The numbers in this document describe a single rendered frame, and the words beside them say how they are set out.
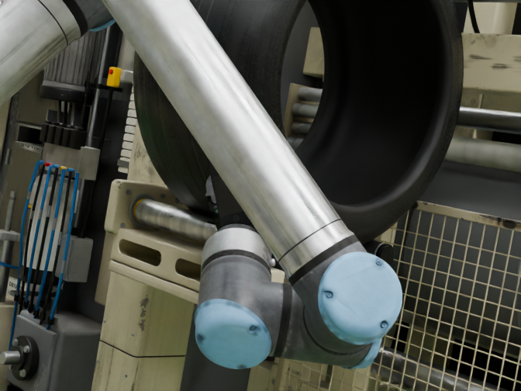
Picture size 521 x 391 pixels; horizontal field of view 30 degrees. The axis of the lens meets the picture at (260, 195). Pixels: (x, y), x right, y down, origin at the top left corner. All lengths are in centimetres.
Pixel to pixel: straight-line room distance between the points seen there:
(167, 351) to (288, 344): 76
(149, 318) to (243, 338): 73
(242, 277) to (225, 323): 7
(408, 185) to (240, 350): 62
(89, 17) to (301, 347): 51
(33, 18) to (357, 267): 53
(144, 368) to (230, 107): 90
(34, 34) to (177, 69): 24
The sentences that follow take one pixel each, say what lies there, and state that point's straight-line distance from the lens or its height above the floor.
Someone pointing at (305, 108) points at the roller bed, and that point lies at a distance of 213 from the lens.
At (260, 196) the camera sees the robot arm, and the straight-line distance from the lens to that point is 106.
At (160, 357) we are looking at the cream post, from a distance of 190.
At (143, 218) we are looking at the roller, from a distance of 173.
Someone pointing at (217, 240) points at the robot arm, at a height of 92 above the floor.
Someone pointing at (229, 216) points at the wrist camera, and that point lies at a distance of 128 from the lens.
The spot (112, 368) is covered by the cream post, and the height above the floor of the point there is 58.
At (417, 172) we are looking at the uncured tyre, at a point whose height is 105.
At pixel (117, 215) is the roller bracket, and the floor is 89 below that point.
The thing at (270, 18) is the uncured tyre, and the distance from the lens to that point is 143.
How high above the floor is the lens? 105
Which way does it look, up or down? 3 degrees down
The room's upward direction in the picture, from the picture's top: 10 degrees clockwise
